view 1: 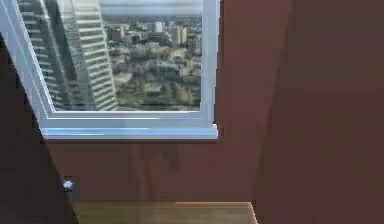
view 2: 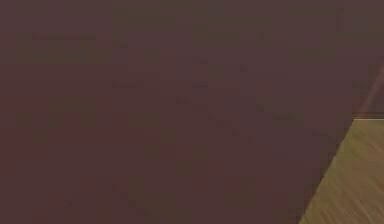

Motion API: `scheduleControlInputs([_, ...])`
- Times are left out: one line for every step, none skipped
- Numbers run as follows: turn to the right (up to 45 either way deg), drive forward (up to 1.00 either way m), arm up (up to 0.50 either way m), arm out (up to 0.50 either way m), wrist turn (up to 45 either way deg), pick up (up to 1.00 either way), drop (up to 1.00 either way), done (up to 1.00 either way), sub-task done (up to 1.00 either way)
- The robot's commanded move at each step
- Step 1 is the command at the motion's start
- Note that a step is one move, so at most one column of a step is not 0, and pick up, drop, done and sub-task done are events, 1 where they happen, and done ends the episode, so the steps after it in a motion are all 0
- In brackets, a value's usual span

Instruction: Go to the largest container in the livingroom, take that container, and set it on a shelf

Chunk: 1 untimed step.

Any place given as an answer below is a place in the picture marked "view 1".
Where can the white framed window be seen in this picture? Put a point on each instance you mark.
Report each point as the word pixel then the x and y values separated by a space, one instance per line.
pixel 133 66

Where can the small silver round knob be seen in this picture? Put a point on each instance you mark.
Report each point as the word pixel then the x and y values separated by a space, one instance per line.
pixel 67 185

